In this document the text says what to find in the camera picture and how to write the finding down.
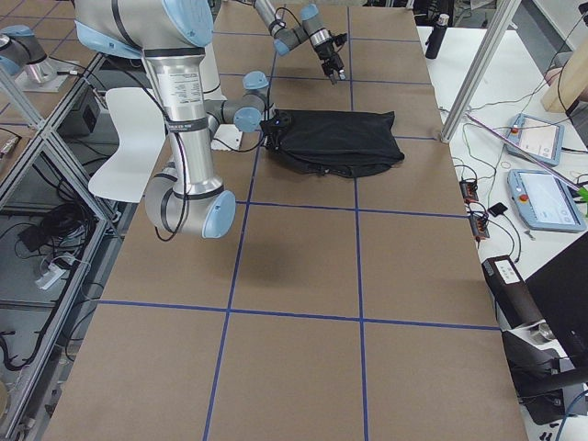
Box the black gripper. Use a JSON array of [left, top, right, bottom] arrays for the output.
[[313, 32, 347, 85], [260, 110, 293, 151]]

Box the black graphic t-shirt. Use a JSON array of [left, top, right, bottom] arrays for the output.
[[267, 109, 405, 178]]

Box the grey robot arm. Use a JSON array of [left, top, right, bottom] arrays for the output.
[[74, 1, 272, 239], [252, 1, 348, 85]]

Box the neighbour robot arm base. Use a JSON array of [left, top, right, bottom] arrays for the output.
[[1, 25, 70, 93]]

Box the black water bottle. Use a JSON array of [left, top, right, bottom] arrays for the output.
[[424, 13, 450, 60]]

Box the white plastic chair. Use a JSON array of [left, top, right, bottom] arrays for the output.
[[88, 87, 165, 203]]

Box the orange terminal circuit board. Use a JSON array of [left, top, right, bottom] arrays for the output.
[[459, 179, 480, 203]]

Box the small black square pad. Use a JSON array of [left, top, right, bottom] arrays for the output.
[[487, 202, 508, 217]]

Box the far blue teach pendant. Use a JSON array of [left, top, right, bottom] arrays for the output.
[[506, 113, 564, 166]]

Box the blue teach pendant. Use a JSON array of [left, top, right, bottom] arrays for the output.
[[507, 170, 587, 232], [506, 113, 564, 166]]

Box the near blue teach pendant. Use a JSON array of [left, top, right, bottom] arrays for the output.
[[507, 170, 587, 232]]

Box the green tipped metal rod stand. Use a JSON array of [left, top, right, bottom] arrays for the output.
[[463, 107, 588, 217]]

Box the black barcode printer box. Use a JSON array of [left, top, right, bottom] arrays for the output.
[[481, 255, 543, 328]]

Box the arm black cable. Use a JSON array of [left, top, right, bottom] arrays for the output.
[[137, 50, 203, 242]]

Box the aluminium frame post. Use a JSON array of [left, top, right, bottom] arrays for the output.
[[440, 0, 521, 143]]

